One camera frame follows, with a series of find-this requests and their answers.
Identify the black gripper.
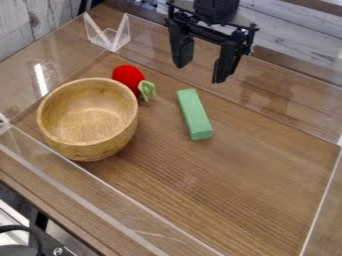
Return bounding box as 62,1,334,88
167,0,260,83

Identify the red plush strawberry toy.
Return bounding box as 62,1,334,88
113,65,157,102

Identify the green rectangular block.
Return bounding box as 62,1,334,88
177,88,214,140

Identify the wooden bowl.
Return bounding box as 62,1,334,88
36,77,138,162

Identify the black table leg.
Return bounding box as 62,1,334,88
30,210,49,242

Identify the clear acrylic enclosure wall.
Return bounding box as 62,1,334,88
0,7,342,256

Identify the black cable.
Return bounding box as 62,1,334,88
0,224,46,256

